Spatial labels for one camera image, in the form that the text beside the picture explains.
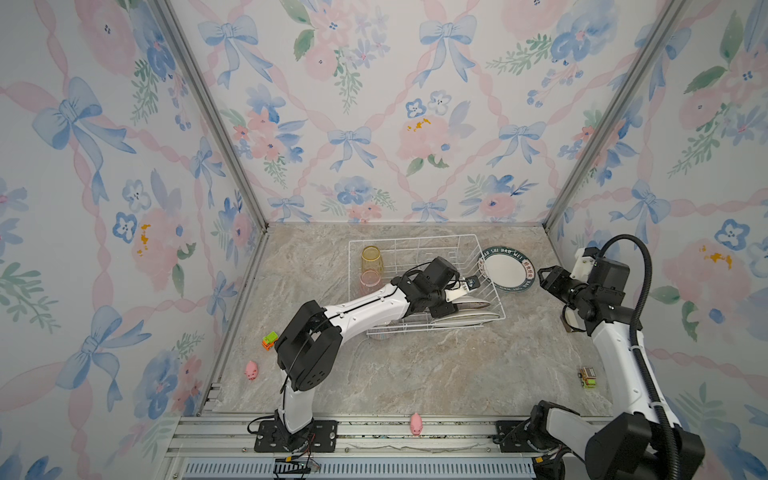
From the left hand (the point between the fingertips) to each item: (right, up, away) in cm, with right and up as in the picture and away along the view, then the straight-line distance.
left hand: (452, 291), depth 85 cm
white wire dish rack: (-13, +11, +27) cm, 32 cm away
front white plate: (0, -6, -9) cm, 11 cm away
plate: (+7, -4, +5) cm, 9 cm away
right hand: (+24, +6, -4) cm, 25 cm away
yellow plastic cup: (-24, +9, +13) cm, 29 cm away
